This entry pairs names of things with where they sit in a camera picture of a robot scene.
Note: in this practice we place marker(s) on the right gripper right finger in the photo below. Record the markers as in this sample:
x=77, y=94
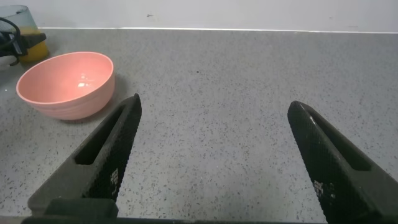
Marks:
x=342, y=174

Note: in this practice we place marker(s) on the pink bowl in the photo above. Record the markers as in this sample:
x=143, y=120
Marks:
x=65, y=84

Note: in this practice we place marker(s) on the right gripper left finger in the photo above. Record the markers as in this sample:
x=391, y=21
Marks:
x=102, y=161

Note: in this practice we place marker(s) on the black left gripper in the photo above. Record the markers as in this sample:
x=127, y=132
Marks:
x=9, y=45

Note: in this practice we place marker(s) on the clear plastic cup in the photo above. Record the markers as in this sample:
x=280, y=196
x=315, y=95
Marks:
x=18, y=18

